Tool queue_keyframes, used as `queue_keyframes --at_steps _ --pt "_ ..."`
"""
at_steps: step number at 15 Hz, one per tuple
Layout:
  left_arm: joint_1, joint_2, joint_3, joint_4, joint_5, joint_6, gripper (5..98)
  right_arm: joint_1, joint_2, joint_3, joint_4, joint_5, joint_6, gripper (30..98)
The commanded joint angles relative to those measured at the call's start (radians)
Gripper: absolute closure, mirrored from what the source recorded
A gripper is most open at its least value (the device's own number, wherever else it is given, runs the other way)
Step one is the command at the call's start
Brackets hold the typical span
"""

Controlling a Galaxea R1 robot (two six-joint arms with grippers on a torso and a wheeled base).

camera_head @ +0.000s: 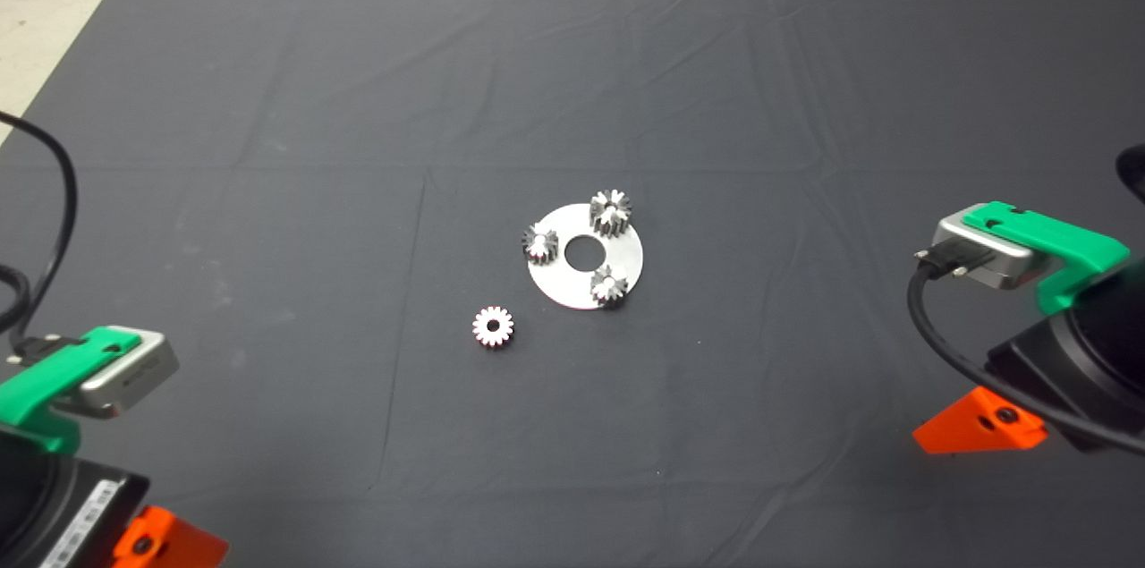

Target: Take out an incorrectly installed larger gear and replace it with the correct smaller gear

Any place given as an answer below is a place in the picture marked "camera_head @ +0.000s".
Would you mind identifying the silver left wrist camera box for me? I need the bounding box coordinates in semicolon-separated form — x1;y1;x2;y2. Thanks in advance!
54;331;180;419

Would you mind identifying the black camera cable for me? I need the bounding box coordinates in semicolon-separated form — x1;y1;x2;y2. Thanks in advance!
907;262;1145;454
0;110;80;356

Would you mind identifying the green right camera mount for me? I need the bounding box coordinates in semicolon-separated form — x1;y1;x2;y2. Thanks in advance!
962;202;1131;315

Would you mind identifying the round metal plate with hole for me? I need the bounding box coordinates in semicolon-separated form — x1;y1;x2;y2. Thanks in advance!
527;203;645;311

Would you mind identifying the dark grey table cloth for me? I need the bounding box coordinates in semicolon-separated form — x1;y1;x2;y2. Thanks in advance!
0;0;1145;568

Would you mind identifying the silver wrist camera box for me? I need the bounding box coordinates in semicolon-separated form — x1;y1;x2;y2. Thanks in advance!
54;331;180;419
914;215;1040;291

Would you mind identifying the green left camera mount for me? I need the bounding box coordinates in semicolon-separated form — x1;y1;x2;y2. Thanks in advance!
0;326;144;454

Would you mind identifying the black left camera cable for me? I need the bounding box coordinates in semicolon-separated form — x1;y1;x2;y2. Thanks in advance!
0;110;80;356

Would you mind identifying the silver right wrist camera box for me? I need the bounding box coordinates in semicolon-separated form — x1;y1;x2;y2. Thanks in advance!
914;215;1040;291

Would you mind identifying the small steel bevel gear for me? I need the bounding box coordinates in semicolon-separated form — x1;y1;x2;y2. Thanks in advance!
471;306;515;350
522;225;561;266
589;264;630;308

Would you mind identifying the large steel bevel gear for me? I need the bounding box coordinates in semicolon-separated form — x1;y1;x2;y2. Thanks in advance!
589;189;634;240

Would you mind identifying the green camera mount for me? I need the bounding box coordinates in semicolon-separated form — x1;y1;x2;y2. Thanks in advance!
0;326;144;454
962;202;1131;315

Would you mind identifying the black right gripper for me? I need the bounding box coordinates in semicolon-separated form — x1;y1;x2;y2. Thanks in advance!
912;259;1145;455

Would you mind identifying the black right camera cable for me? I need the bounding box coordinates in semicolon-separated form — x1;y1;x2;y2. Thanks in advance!
907;262;1145;454

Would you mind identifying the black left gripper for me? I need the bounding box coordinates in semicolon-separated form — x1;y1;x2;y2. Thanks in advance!
0;434;230;568

